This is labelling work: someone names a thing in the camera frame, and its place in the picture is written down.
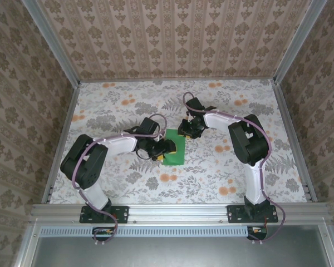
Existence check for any green cloth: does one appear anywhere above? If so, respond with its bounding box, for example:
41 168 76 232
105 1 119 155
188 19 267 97
161 128 186 166

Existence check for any floral patterned table cover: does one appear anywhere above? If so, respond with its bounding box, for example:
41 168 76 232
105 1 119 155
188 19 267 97
48 80 310 204

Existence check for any black connector board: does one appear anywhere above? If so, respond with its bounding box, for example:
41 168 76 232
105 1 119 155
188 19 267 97
246 226 268 241
92 226 115 242

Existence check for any grey metal panel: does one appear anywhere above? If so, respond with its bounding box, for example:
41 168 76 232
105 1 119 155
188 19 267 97
30 225 331 267

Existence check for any thin black cable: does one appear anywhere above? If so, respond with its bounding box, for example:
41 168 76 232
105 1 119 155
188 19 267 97
134 147 151 161

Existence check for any thin aluminium frame rail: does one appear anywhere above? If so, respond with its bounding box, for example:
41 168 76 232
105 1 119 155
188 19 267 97
79 77 276 83
274 82 318 203
41 82 81 204

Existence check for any wide aluminium frame rail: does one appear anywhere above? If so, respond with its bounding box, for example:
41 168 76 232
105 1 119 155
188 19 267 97
30 202 331 225

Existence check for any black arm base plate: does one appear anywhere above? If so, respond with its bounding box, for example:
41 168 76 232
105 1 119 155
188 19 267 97
79 205 129 224
227 205 279 224

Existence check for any grey slotted cable duct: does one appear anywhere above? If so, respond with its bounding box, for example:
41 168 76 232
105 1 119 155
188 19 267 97
40 226 251 238

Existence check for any purple cable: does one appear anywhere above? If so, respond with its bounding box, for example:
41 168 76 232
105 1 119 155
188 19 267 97
72 113 168 247
183 92 288 245

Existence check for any aluminium frame post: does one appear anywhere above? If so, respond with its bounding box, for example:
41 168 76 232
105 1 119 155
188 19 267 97
21 0 81 86
273 0 330 83

